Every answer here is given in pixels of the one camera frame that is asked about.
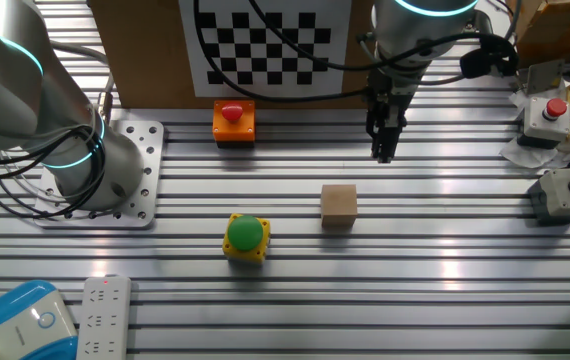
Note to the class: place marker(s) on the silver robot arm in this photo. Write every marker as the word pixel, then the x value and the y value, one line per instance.
pixel 10 75

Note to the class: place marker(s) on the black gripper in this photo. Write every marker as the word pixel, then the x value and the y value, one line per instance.
pixel 390 102

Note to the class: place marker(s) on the light wooden cube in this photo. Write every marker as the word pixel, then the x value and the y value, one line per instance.
pixel 339 207

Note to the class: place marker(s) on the yellow box green button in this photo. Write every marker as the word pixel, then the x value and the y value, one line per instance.
pixel 245 233

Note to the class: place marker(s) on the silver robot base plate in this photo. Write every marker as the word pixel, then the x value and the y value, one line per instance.
pixel 155 160

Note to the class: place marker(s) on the brown cardboard box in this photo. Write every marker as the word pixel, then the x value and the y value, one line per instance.
pixel 565 30

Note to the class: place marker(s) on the blue white pendant device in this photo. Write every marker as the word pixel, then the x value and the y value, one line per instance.
pixel 20 325

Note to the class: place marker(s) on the checkerboard paper sheet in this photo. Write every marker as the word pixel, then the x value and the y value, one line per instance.
pixel 187 60

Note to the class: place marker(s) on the grey box red button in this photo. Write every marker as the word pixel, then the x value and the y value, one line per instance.
pixel 535 125
pixel 555 197

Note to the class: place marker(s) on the white power strip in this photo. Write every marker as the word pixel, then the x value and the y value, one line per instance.
pixel 105 325

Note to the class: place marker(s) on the orange box red button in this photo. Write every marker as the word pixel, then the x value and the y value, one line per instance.
pixel 235 131

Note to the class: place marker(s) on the grey metal plate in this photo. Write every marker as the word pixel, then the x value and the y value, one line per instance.
pixel 545 77

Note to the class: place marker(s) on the brown cardboard board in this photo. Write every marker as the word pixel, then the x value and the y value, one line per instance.
pixel 145 60

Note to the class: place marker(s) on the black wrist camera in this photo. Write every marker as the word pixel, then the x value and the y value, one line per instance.
pixel 485 60

